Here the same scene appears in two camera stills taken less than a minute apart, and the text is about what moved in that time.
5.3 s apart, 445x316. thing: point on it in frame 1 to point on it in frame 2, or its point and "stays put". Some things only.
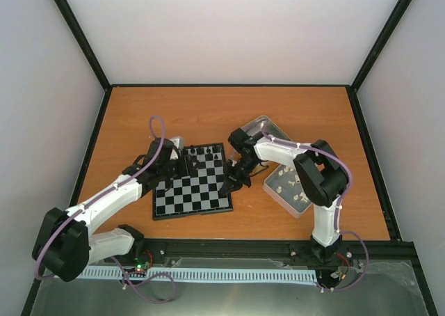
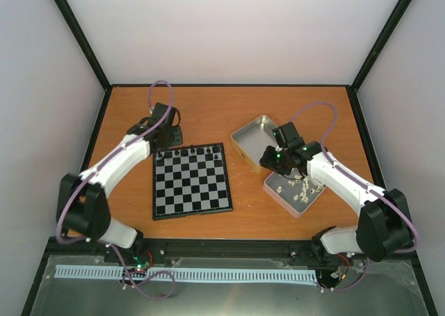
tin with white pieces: [282, 184] stays put
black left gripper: [188, 166] to [177, 139]
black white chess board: [197, 193] stays put
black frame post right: [386, 33] stays put
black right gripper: [231, 179] to [266, 161]
